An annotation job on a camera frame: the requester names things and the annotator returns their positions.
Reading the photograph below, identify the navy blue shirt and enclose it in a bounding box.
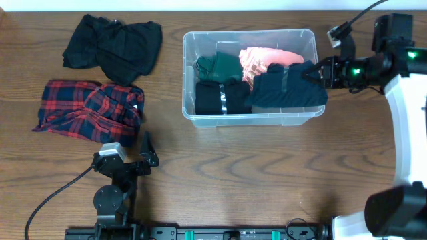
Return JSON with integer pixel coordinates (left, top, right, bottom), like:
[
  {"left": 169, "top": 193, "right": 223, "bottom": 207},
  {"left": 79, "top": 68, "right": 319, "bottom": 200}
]
[{"left": 246, "top": 61, "right": 328, "bottom": 108}]

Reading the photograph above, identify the coral pink printed t-shirt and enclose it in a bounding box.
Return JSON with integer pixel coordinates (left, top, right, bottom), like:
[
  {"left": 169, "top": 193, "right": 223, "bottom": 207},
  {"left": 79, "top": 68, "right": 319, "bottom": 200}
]
[{"left": 239, "top": 47, "right": 304, "bottom": 90}]

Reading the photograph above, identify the black shirt with tape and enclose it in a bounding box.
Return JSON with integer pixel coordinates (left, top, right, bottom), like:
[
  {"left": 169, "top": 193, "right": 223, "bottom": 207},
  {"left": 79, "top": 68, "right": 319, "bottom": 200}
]
[{"left": 195, "top": 81, "right": 252, "bottom": 115}]

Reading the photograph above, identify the dark green shirt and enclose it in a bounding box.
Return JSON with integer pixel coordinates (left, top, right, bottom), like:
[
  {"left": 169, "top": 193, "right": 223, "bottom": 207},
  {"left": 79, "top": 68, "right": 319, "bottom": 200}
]
[{"left": 195, "top": 52, "right": 243, "bottom": 84}]

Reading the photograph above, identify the large black garment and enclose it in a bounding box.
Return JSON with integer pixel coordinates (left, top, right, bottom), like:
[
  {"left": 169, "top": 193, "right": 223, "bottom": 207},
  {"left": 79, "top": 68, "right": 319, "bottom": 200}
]
[{"left": 62, "top": 14, "right": 163, "bottom": 86}]

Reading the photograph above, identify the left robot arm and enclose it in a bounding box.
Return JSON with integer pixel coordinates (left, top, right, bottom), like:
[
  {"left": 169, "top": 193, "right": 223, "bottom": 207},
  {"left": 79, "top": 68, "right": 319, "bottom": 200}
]
[{"left": 91, "top": 131, "right": 159, "bottom": 228}]

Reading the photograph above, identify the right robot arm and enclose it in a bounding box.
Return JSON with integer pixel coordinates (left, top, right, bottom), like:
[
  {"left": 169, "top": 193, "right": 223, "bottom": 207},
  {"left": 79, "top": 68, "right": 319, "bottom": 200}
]
[{"left": 302, "top": 13, "right": 426, "bottom": 239}]

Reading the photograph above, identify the red navy plaid shirt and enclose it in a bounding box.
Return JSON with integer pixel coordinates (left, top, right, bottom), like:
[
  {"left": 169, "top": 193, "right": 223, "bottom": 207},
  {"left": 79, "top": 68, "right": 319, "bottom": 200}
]
[{"left": 33, "top": 80, "right": 145, "bottom": 147}]

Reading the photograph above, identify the clear plastic storage bin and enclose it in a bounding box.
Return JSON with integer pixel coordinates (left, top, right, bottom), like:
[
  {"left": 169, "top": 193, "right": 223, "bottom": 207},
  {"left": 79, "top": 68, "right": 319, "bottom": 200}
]
[{"left": 182, "top": 29, "right": 326, "bottom": 128}]

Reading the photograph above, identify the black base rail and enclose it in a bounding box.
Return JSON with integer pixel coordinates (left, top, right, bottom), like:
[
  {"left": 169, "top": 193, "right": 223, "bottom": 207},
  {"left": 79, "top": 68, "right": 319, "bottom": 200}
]
[{"left": 64, "top": 225, "right": 333, "bottom": 240}]

